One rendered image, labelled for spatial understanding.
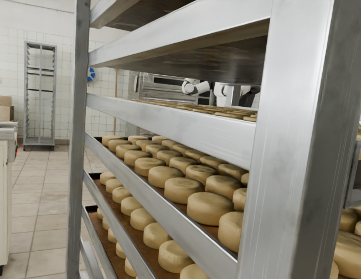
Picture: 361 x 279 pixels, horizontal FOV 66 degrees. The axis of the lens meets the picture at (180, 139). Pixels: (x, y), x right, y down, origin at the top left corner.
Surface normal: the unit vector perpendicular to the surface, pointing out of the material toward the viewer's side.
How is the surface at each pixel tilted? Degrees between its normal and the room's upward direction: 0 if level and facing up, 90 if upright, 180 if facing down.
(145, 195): 90
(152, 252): 0
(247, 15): 90
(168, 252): 0
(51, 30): 90
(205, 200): 0
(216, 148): 90
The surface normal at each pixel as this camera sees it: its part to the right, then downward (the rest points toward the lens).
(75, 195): 0.47, 0.18
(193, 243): -0.88, -0.01
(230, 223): 0.10, -0.98
